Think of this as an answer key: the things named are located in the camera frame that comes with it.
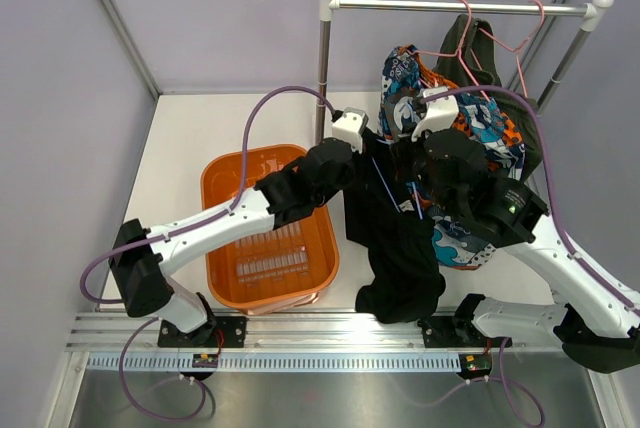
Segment patterned blue orange shorts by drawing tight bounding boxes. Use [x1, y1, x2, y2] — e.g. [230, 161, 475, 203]
[378, 45, 526, 270]

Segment blue wire hanger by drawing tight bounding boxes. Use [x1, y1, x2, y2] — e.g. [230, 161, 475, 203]
[371, 138, 425, 220]

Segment dark green shorts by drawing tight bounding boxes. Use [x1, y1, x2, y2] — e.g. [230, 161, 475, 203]
[432, 12, 542, 184]

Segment pink wire hanger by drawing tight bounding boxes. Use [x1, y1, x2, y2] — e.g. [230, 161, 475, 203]
[408, 0, 501, 88]
[479, 0, 546, 98]

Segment black shorts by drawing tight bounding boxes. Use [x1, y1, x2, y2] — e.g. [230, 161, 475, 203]
[343, 129, 446, 324]

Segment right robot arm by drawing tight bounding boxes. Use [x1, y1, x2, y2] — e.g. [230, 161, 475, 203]
[400, 128, 639, 374]

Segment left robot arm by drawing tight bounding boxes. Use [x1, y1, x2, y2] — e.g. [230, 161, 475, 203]
[109, 138, 362, 347]

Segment orange plastic basket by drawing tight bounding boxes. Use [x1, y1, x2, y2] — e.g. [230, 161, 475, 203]
[201, 144, 340, 316]

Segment metal clothes rack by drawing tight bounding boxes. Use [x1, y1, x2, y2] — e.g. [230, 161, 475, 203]
[317, 0, 614, 110]

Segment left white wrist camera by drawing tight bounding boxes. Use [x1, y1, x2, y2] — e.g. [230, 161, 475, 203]
[331, 108, 369, 154]

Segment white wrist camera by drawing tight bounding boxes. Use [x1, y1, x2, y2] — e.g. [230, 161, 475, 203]
[411, 85, 459, 142]
[331, 108, 369, 154]

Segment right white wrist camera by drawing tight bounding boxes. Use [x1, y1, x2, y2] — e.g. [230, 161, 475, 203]
[411, 85, 459, 142]

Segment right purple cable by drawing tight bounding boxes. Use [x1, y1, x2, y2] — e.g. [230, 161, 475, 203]
[444, 85, 640, 319]

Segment purple cable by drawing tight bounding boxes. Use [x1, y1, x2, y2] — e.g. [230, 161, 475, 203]
[444, 85, 640, 319]
[80, 84, 344, 422]

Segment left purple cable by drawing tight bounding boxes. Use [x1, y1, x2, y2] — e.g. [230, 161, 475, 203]
[80, 84, 344, 422]

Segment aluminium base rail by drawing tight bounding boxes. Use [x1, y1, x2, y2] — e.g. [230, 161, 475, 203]
[64, 310, 611, 353]

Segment white slotted cable duct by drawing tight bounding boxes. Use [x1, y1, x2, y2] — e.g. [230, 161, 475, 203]
[87, 352, 462, 373]

